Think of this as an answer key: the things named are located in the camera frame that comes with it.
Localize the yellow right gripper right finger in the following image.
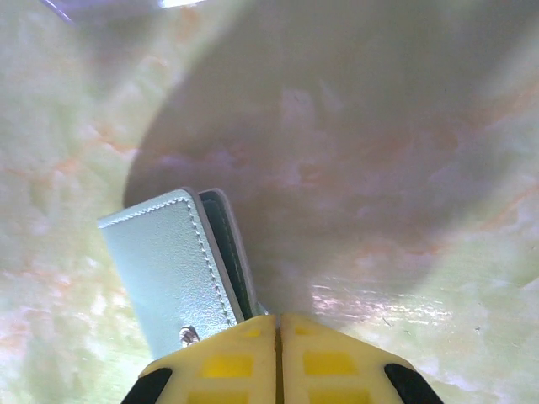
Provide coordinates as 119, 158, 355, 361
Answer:
280, 313, 445, 404

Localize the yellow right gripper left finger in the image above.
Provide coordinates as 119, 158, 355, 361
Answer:
120, 313, 278, 404

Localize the light green card holder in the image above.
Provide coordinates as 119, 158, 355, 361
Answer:
97, 188, 270, 364

